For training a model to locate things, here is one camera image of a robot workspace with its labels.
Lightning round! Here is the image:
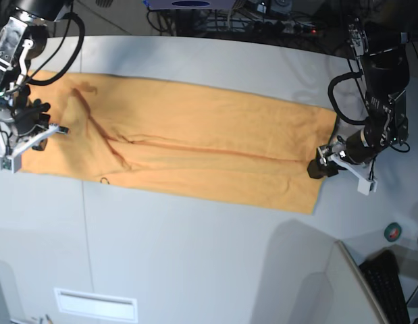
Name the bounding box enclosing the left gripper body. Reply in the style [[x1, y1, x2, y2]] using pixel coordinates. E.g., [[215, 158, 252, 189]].
[[316, 90, 409, 169]]

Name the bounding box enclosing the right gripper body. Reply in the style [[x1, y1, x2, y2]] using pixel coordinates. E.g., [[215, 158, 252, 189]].
[[0, 85, 50, 145]]

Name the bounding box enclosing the yellow t-shirt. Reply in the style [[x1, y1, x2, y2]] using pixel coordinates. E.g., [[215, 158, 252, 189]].
[[22, 73, 336, 214]]

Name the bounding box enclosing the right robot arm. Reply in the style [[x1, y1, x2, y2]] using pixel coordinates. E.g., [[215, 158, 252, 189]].
[[0, 1, 86, 155]]

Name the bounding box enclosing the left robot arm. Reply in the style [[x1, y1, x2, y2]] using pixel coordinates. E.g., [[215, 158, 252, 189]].
[[0, 10, 410, 194]]

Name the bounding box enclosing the green tape roll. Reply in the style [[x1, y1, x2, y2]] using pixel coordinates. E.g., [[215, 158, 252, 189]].
[[384, 222, 402, 242]]

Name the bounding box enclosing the black keyboard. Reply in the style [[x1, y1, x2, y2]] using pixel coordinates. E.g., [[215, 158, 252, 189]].
[[359, 250, 410, 324]]

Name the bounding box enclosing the white label plate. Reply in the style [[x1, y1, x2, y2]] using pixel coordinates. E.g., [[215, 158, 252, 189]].
[[54, 288, 138, 323]]

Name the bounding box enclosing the blue box at top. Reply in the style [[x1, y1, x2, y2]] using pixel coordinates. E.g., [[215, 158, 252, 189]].
[[143, 0, 237, 10]]

